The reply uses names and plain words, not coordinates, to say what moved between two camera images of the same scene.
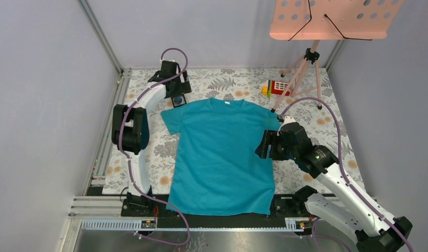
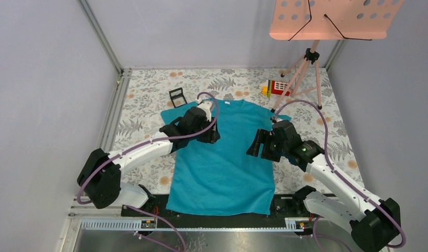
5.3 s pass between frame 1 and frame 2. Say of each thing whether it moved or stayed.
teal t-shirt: stayed
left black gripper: moved
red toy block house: stayed
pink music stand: stayed
